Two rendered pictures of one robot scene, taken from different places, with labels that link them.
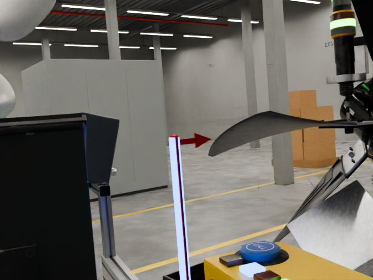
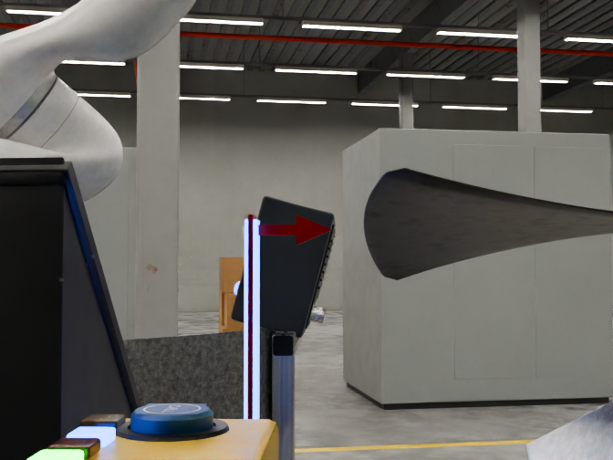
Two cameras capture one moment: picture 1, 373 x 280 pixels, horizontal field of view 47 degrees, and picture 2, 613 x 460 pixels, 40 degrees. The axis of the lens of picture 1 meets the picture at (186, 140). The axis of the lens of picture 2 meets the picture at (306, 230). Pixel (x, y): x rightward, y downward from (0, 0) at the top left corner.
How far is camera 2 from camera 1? 0.32 m
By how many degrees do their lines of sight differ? 26
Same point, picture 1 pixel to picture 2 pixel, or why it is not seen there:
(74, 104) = not seen: hidden behind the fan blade
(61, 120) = (26, 168)
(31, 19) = (147, 22)
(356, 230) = not seen: outside the picture
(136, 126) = (547, 266)
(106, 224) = (279, 411)
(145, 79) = (576, 172)
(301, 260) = (210, 444)
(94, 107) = not seen: hidden behind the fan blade
